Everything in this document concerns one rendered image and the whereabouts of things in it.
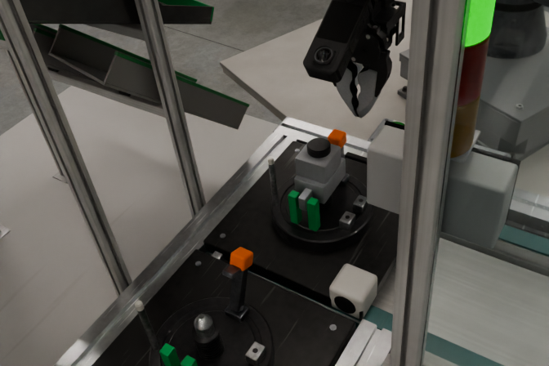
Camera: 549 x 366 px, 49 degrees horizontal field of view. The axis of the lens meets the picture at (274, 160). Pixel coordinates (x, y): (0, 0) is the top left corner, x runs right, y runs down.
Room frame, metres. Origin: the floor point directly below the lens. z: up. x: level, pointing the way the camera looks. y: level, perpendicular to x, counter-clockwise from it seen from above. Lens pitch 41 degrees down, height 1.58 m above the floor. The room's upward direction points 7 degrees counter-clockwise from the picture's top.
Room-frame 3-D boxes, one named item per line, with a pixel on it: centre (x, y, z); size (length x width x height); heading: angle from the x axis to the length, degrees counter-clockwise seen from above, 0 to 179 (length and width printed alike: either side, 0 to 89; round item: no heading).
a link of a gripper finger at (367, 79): (0.68, -0.15, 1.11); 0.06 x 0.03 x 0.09; 143
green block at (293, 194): (0.55, -0.02, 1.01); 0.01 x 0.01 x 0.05; 53
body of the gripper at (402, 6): (0.69, -0.14, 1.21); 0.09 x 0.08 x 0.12; 143
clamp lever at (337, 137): (0.62, -0.08, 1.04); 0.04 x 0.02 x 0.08; 143
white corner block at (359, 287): (0.44, -0.08, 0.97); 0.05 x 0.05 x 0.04; 53
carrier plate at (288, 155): (0.58, -0.06, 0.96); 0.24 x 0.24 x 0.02; 53
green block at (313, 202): (0.54, -0.04, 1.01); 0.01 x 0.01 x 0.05; 53
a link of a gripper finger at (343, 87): (0.69, -0.12, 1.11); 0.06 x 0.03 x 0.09; 143
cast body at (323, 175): (0.57, -0.05, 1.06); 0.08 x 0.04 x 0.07; 145
